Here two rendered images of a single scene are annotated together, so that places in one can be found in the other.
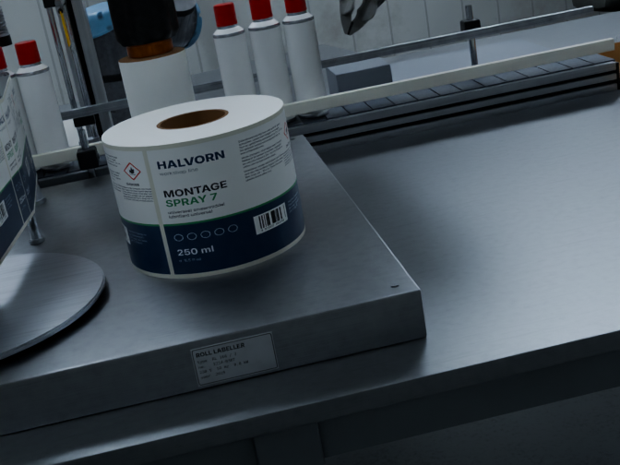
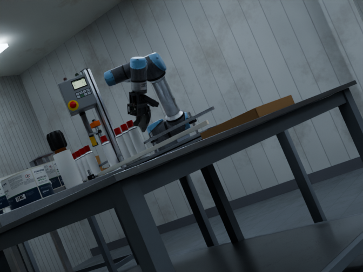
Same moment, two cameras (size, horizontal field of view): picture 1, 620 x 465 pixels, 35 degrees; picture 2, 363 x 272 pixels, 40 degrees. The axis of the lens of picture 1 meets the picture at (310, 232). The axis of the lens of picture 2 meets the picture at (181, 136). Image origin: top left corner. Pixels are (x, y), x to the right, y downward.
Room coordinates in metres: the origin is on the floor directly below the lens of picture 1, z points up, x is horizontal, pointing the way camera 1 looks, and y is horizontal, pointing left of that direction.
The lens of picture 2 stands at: (0.22, -2.11, 0.79)
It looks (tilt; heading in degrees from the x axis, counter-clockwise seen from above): 3 degrees up; 51
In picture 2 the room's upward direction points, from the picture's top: 23 degrees counter-clockwise
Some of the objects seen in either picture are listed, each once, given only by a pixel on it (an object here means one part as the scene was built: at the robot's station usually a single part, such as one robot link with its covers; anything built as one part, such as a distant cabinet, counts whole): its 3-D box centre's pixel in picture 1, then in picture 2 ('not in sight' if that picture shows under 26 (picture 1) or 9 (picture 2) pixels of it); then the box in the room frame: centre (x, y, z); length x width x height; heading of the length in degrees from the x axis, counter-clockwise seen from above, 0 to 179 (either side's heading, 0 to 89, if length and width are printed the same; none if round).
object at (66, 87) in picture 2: not in sight; (78, 95); (1.65, 0.39, 1.38); 0.17 x 0.10 x 0.19; 151
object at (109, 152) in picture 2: not in sight; (109, 154); (1.58, 0.20, 0.98); 0.05 x 0.05 x 0.20
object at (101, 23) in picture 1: (111, 36); (159, 131); (2.03, 0.32, 1.02); 0.13 x 0.12 x 0.14; 134
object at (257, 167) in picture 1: (206, 182); (28, 188); (1.06, 0.10, 0.95); 0.20 x 0.20 x 0.14
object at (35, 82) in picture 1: (41, 106); (92, 162); (1.57, 0.38, 0.98); 0.05 x 0.05 x 0.20
